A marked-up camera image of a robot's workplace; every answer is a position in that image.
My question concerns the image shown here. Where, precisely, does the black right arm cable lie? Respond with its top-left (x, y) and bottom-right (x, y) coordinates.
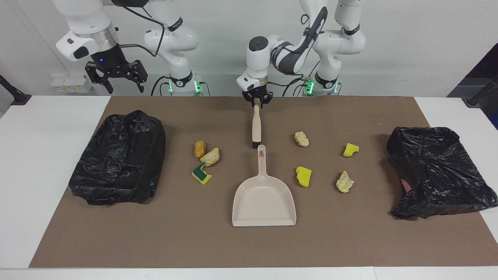
top-left (113, 0), bottom-right (166, 58)

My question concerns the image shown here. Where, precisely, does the cream toast piece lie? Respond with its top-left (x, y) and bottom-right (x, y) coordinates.
top-left (200, 147), bottom-right (221, 168)

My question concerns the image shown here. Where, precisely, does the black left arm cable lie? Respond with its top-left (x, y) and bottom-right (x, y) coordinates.
top-left (268, 7), bottom-right (329, 96)

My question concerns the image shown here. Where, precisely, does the black base cable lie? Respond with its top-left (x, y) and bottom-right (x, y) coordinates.
top-left (151, 75), bottom-right (172, 96)

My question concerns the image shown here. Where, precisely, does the black stand leg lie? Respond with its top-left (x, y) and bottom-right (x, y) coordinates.
top-left (466, 77), bottom-right (498, 106)
top-left (0, 74), bottom-right (32, 106)

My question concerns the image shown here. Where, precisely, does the black trash bag bin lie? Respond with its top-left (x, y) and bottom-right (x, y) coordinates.
top-left (68, 110), bottom-right (167, 206)
top-left (386, 126), bottom-right (498, 220)

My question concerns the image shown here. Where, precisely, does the beige plastic dustpan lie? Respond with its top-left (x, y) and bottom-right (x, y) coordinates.
top-left (232, 145), bottom-right (297, 227)

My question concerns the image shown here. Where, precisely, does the yellow and green sponge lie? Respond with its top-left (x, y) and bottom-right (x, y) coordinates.
top-left (191, 163), bottom-right (213, 185)

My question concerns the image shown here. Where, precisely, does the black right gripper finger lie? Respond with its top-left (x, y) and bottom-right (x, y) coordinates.
top-left (84, 62), bottom-right (114, 95)
top-left (130, 59), bottom-right (149, 93)

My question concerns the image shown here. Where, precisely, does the beige hand brush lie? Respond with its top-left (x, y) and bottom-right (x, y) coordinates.
top-left (251, 98), bottom-right (263, 149)

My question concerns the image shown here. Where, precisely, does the brown paper table mat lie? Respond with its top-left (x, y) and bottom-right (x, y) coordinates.
top-left (29, 95), bottom-right (498, 269)

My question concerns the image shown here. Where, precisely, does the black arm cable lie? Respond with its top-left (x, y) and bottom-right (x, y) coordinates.
top-left (113, 0), bottom-right (166, 58)
top-left (268, 7), bottom-right (329, 96)

